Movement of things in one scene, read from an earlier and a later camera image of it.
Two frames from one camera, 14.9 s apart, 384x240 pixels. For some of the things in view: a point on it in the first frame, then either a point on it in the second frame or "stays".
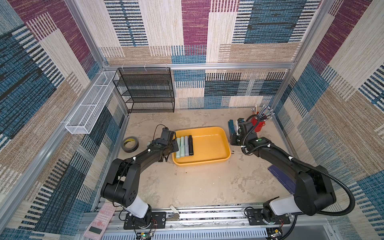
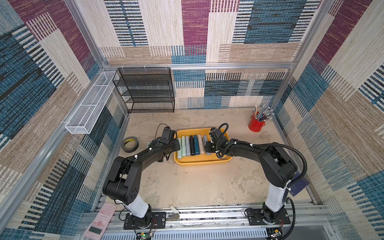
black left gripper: [175, 143] stays
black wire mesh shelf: [146, 89] stays
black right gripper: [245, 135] → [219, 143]
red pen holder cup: [259, 125] stays
